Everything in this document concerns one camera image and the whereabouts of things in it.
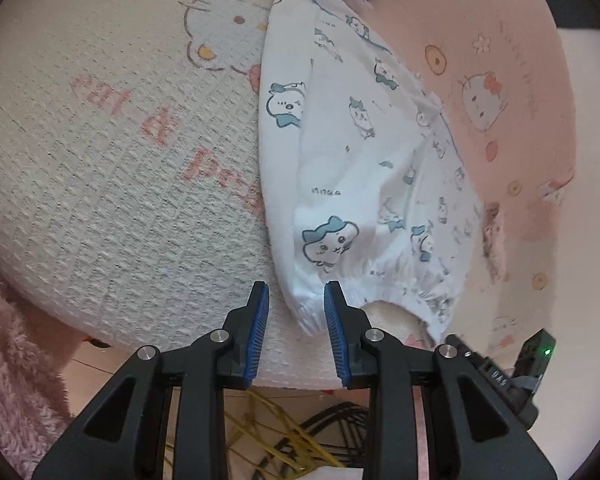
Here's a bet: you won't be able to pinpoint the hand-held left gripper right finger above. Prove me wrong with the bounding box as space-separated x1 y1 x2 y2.
322 280 556 480

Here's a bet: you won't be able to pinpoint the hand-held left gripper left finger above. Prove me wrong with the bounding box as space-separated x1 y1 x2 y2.
32 281 271 480

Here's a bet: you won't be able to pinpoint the white cartoon print pants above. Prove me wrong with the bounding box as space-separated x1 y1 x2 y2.
257 0 486 343

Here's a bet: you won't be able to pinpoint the pink cat print bed sheet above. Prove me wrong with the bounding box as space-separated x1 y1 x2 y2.
0 0 581 391

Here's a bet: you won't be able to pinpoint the pink fluffy blanket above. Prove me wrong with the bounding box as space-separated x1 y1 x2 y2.
0 245 81 476

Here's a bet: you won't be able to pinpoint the black cable bundle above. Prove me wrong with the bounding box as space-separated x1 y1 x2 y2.
260 405 371 480

